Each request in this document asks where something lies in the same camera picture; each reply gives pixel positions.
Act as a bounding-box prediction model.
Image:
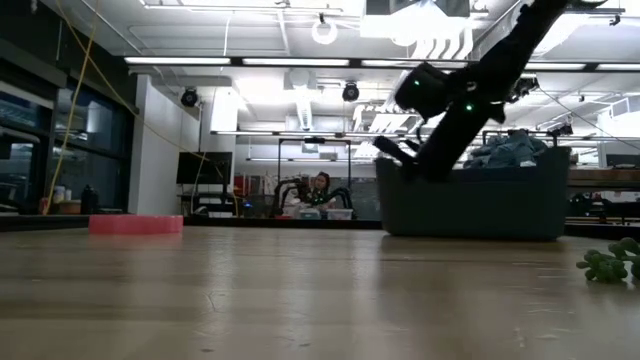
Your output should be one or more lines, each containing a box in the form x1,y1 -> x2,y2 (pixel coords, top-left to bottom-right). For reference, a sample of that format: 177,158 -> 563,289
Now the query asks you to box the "teal plastic bin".
374,146 -> 573,242

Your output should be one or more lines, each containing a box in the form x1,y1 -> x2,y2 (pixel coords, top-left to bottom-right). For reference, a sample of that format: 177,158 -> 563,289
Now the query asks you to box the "black monitor screen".
175,152 -> 234,186

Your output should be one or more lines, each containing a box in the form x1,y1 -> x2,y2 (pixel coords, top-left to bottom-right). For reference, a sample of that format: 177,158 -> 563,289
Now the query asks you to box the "black bottle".
80,184 -> 100,215

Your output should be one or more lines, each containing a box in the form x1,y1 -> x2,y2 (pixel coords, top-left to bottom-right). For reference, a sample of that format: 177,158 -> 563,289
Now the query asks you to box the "blue cloth pile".
462,128 -> 549,170

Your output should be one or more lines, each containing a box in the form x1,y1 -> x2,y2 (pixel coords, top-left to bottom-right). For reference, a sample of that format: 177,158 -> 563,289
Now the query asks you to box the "long ceiling light bar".
123,56 -> 640,72

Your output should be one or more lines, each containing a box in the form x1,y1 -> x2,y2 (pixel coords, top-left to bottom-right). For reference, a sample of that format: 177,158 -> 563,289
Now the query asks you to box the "person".
298,171 -> 338,212

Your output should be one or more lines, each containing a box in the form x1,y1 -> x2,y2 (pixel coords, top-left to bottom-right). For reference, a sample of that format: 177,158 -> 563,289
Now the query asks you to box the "wooden background table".
569,168 -> 640,222

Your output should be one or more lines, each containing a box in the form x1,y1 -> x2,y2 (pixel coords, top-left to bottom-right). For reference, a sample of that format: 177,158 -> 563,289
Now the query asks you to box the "black metal table frame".
0,213 -> 640,241

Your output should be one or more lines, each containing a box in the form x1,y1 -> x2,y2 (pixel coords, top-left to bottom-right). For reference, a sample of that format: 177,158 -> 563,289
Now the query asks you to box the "round white ceiling lamp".
311,18 -> 339,46

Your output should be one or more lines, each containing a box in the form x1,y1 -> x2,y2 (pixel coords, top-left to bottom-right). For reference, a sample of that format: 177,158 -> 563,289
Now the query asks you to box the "pink scalloped ring toy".
88,214 -> 185,237

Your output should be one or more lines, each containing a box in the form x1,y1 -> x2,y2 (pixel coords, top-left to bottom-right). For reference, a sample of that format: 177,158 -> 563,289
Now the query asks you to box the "black metal stand frame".
277,138 -> 352,217

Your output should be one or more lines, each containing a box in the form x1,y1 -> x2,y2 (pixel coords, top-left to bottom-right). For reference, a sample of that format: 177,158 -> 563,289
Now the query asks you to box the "yellow cable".
42,0 -> 101,217

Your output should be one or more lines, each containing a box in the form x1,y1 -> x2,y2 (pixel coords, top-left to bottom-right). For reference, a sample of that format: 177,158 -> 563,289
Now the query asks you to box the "artificial succulent plant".
575,237 -> 640,284

